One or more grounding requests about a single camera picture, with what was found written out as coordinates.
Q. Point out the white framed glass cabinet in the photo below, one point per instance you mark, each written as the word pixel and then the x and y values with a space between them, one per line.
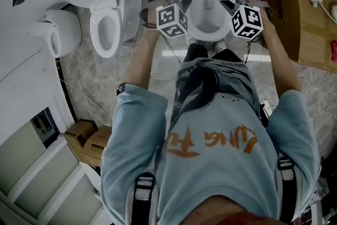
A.
pixel 34 179

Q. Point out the dark cluttered shelf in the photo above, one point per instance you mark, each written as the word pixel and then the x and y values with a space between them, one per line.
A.
pixel 327 200

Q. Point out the white sneaker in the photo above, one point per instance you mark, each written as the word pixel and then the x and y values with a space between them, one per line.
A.
pixel 220 44
pixel 191 40

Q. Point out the person's left hand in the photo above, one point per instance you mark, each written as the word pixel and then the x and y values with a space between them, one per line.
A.
pixel 152 16

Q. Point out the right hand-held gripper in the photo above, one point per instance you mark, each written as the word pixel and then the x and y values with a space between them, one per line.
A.
pixel 247 22

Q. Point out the red ribbon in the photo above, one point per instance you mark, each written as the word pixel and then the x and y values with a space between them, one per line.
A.
pixel 334 51

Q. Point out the light brown cardboard box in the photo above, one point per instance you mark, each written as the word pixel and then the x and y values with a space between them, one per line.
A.
pixel 96 145

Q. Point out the dark brown cardboard box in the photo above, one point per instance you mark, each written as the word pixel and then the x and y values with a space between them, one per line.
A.
pixel 79 133

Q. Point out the person's neck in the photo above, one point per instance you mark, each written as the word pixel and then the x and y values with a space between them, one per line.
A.
pixel 218 213

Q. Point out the person's right forearm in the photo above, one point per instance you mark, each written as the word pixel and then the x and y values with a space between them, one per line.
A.
pixel 281 66

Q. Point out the light blue printed t-shirt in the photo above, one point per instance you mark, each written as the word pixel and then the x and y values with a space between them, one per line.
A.
pixel 210 166

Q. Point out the large cardboard box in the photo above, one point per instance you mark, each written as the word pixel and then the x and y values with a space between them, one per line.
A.
pixel 289 15

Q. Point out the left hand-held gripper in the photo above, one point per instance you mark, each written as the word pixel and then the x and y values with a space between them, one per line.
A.
pixel 171 21

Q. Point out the elongated white toilet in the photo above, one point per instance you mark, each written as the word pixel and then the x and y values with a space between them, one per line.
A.
pixel 113 0

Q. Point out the rounded white toilet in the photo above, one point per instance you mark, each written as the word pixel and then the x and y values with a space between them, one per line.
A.
pixel 65 31

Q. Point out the person's left forearm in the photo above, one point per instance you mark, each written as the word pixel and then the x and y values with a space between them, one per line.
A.
pixel 142 60

